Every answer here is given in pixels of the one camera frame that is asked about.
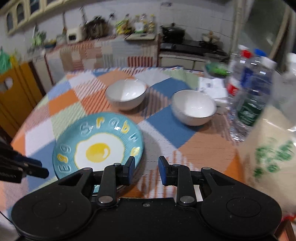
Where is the clear rice jug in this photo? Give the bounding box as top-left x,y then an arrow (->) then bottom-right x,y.
238,53 -> 295,216

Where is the water bottle green label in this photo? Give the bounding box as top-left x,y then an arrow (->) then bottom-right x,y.
230,57 -> 276,141

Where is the patchwork covered counter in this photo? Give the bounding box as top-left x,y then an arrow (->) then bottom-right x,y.
46,36 -> 159,83

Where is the yellow wooden cabinet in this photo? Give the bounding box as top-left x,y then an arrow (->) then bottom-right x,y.
1,62 -> 46,138

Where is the black gas stove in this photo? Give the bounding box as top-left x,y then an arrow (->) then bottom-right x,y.
159,40 -> 228,57

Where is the teal fried egg plate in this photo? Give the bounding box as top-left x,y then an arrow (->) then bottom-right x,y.
53,112 -> 144,179

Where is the green plastic basket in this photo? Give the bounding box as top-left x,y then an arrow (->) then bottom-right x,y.
204,61 -> 231,79

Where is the colourful checkered tablecloth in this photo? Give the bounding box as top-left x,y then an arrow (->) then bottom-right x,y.
1,68 -> 243,217

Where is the water bottle red label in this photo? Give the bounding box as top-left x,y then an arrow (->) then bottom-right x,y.
226,45 -> 252,121

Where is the white rice cooker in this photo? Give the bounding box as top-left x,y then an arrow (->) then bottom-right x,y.
66,26 -> 85,44

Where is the white base cabinet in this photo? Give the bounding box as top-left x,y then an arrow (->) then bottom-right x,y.
159,53 -> 208,71

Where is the white ribbed bowl black rim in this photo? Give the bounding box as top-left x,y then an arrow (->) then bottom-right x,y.
171,89 -> 217,126

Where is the black pressure cooker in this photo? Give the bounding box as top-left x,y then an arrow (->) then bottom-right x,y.
84,16 -> 108,40

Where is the black wok with lid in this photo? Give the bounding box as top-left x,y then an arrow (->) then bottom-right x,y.
161,23 -> 185,43

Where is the white tissue pack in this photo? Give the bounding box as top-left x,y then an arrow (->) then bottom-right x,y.
198,77 -> 228,107

